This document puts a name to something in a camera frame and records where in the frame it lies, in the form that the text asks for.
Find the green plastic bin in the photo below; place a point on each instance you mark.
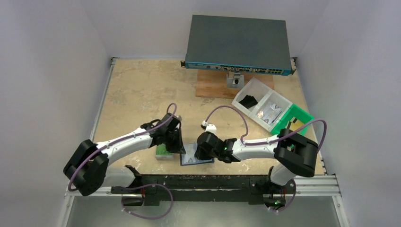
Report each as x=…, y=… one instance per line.
x=292, y=111

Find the gold card black stripe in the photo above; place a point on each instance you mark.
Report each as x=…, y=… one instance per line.
x=294, y=124

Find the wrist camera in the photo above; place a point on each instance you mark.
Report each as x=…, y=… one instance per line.
x=208, y=127
x=178, y=118

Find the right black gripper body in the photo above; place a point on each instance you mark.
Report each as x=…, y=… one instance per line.
x=202, y=150

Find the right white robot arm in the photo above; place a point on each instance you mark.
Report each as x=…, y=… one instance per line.
x=295, y=153

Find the black card in bin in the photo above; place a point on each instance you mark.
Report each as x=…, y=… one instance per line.
x=248, y=102

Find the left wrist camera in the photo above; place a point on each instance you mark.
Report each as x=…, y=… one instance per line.
x=178, y=118

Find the blue card holder wallet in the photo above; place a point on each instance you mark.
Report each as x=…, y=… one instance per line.
x=191, y=148

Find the grey metal stand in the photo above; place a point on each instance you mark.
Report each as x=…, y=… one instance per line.
x=235, y=80

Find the wooden board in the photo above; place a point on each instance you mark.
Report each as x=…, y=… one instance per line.
x=213, y=83

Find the clear plastic bin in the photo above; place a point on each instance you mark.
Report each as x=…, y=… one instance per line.
x=254, y=87
x=273, y=97

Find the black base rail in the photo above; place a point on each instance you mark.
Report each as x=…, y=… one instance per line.
x=252, y=189

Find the blue network switch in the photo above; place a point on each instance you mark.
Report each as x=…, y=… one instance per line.
x=238, y=44

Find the white blue card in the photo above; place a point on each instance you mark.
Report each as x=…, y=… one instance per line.
x=271, y=113

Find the white patterned card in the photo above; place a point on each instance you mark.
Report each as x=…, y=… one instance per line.
x=188, y=159

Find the green card box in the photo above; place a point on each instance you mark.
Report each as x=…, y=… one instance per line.
x=162, y=153

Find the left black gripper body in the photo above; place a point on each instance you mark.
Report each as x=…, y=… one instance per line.
x=175, y=139

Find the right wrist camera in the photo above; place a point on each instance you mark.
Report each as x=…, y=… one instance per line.
x=208, y=127

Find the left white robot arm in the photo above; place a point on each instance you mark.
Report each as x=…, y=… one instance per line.
x=89, y=168

